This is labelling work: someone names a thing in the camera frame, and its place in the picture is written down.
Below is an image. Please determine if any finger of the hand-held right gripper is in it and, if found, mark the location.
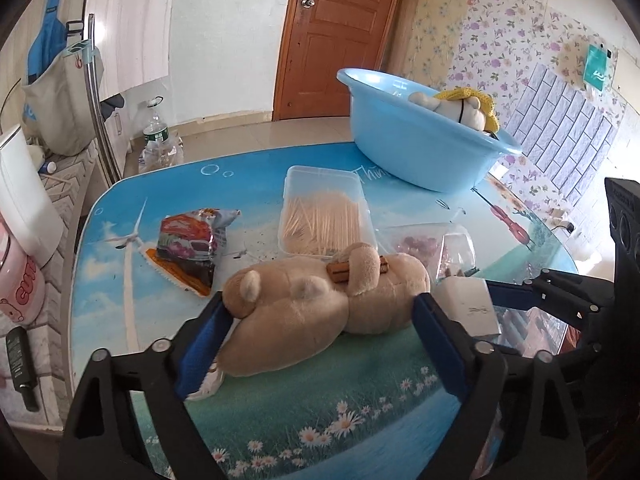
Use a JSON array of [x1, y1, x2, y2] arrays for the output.
[[486, 269, 617, 333], [562, 340, 609, 381]]

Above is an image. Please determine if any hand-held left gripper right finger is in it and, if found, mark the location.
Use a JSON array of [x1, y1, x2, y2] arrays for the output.
[[411, 292, 587, 480]]

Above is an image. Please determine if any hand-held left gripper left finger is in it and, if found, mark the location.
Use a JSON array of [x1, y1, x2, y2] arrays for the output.
[[56, 291, 235, 480]]

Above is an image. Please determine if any white charger block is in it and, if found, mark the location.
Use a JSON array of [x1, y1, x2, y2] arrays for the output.
[[431, 277, 501, 338]]

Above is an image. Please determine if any beige plush bear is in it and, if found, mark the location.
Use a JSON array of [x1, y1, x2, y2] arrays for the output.
[[217, 242, 431, 378]]

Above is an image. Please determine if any red orange snack packet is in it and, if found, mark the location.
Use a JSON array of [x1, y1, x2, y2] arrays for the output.
[[145, 207, 241, 298]]

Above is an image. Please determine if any light blue plastic basin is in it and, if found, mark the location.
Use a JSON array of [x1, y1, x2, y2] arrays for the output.
[[336, 67, 523, 193]]

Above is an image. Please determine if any clear toothpick box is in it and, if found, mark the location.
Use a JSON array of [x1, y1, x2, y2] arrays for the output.
[[277, 165, 378, 258]]

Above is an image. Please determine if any plush toy with yellow hat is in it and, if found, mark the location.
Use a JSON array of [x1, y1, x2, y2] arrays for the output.
[[407, 86, 502, 136]]

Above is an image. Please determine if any landscape printed glass desktop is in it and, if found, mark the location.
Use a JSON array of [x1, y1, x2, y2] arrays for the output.
[[70, 141, 581, 480]]

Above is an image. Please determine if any white round disc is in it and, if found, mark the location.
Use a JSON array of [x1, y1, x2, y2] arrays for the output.
[[185, 367, 223, 402]]

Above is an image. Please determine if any clear bag with pink pieces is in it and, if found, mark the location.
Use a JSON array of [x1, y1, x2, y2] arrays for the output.
[[375, 222, 477, 281]]

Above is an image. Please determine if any black bottle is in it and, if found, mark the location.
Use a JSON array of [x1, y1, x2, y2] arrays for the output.
[[5, 326, 41, 412]]

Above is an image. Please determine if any teal paper bag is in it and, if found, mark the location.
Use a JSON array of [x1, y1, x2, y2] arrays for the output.
[[582, 44, 618, 92]]

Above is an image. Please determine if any pink cartoon container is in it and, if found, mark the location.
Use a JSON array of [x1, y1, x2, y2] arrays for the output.
[[0, 220, 38, 326]]

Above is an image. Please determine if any clear water bottle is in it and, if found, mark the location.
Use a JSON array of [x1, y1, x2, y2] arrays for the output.
[[137, 96, 173, 171]]

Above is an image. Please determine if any white plastic jug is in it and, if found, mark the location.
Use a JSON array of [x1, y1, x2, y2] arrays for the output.
[[0, 127, 65, 266]]

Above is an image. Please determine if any metal rack pole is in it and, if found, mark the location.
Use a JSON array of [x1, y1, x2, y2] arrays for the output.
[[82, 14, 123, 183]]

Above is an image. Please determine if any dark grey cloth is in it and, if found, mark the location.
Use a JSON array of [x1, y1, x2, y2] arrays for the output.
[[100, 92, 125, 118]]

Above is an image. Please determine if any grey tote bag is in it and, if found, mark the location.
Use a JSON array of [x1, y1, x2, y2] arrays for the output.
[[22, 47, 106, 157]]

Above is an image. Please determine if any brown wooden door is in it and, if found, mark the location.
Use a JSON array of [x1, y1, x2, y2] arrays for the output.
[[272, 0, 408, 122]]

